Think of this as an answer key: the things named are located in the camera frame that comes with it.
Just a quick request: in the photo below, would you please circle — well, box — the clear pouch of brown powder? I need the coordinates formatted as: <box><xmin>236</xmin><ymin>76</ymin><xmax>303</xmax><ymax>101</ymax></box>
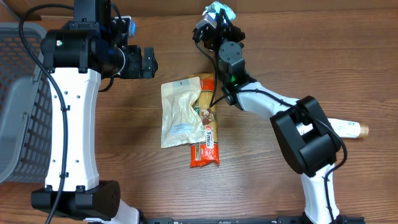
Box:
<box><xmin>160</xmin><ymin>77</ymin><xmax>205</xmax><ymax>148</ymax></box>

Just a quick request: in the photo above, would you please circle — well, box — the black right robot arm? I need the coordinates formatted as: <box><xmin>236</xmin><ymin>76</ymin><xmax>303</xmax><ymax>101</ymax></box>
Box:
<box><xmin>214</xmin><ymin>9</ymin><xmax>348</xmax><ymax>223</ymax></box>

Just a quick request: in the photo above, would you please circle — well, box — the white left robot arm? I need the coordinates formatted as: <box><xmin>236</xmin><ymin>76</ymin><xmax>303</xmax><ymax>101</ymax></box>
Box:
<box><xmin>31</xmin><ymin>1</ymin><xmax>158</xmax><ymax>223</ymax></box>

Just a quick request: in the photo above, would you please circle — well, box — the orange spaghetti packet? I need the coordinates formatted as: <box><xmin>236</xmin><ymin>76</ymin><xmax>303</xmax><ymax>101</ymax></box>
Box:
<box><xmin>190</xmin><ymin>73</ymin><xmax>220</xmax><ymax>167</ymax></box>

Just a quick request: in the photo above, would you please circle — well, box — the teal wet wipes packet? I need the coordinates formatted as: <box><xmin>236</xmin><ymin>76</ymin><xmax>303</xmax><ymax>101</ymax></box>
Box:
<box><xmin>202</xmin><ymin>1</ymin><xmax>236</xmax><ymax>21</ymax></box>

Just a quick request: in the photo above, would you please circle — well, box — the white Pantene shampoo tube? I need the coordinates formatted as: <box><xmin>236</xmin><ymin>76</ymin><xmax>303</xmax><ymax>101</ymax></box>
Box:
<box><xmin>295</xmin><ymin>118</ymin><xmax>370</xmax><ymax>140</ymax></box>

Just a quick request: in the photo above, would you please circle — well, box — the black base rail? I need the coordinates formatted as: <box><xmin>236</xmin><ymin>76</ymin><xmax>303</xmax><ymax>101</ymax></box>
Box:
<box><xmin>141</xmin><ymin>215</ymin><xmax>366</xmax><ymax>224</ymax></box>

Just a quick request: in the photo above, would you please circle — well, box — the grey plastic basket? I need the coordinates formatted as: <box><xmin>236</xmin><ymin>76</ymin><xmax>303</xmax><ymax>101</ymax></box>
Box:
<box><xmin>1</xmin><ymin>22</ymin><xmax>52</xmax><ymax>182</ymax></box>

